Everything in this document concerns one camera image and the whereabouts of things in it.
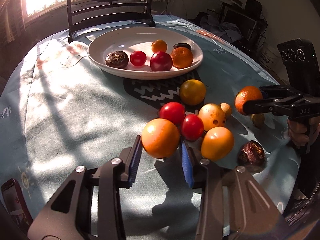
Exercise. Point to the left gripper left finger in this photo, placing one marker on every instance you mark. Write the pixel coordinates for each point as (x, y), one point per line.
(131, 159)

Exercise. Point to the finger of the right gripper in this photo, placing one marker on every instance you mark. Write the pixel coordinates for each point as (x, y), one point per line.
(278, 91)
(257, 106)

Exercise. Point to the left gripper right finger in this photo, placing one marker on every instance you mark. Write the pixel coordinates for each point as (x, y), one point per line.
(193, 166)

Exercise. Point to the big orange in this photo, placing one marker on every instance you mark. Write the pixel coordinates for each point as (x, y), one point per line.
(247, 93)

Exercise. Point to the small tan fruit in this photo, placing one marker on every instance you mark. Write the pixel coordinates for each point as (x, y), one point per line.
(227, 109)

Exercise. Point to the yellow orange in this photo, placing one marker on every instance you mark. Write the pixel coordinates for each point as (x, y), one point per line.
(217, 143)

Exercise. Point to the small red tomato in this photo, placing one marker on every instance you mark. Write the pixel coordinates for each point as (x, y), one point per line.
(192, 127)

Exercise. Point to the dark wrinkled fruit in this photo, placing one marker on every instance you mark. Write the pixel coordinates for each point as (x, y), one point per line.
(252, 156)

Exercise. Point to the yellow orange fruit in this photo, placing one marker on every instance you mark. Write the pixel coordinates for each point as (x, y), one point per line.
(192, 92)

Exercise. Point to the large mandarin orange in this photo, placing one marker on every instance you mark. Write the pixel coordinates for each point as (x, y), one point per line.
(182, 57)

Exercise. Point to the small dark date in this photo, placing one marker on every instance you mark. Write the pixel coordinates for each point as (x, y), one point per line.
(182, 45)

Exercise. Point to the dark mangosteen fruit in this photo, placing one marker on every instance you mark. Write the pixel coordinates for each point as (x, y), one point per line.
(117, 59)

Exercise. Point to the red tomato back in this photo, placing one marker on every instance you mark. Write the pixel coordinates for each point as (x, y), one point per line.
(138, 58)

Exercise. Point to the large dark red plum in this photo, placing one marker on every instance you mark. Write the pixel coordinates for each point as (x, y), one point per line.
(160, 61)

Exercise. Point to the small orange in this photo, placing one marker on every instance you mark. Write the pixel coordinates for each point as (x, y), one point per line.
(159, 45)

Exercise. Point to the small green-yellow citrus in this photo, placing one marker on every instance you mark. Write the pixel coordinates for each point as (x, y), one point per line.
(258, 120)

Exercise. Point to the person's right hand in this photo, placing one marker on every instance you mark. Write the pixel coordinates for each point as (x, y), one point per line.
(297, 132)

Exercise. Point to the clutter pile of clothes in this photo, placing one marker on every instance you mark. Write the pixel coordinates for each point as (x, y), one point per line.
(233, 28)

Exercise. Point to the light blue tablecloth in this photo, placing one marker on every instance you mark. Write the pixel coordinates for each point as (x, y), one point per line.
(59, 111)

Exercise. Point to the white oval plate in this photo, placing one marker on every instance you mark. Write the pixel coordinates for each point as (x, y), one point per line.
(131, 39)

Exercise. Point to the smartphone on table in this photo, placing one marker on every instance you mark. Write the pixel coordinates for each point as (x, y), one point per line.
(16, 205)

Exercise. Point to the decorative round screen stand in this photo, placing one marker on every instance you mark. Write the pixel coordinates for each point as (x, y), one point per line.
(141, 17)

